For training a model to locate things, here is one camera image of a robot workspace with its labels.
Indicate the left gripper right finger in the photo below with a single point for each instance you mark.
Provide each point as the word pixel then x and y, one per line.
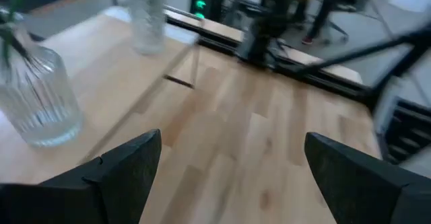
pixel 353 183

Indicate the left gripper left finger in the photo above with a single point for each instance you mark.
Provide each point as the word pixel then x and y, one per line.
pixel 128 177

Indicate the ribbed clear glass vase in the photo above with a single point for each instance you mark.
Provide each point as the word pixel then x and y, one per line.
pixel 40 109

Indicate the diamond-pattern clear glass vase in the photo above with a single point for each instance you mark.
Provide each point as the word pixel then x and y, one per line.
pixel 148 25

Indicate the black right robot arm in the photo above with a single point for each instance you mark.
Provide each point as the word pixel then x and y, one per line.
pixel 259 42

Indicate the wooden shelf with black legs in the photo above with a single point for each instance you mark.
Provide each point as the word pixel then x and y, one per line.
pixel 101 66

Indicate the black slotted bracket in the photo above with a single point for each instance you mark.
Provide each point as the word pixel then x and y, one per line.
pixel 410 133

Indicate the black table edge rail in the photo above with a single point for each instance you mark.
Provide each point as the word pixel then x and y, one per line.
pixel 323 82

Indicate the black rig frame post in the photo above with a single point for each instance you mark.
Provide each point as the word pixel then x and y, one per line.
pixel 397 76

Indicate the black diagonal frame brace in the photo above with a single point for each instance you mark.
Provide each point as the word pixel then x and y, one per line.
pixel 370 50

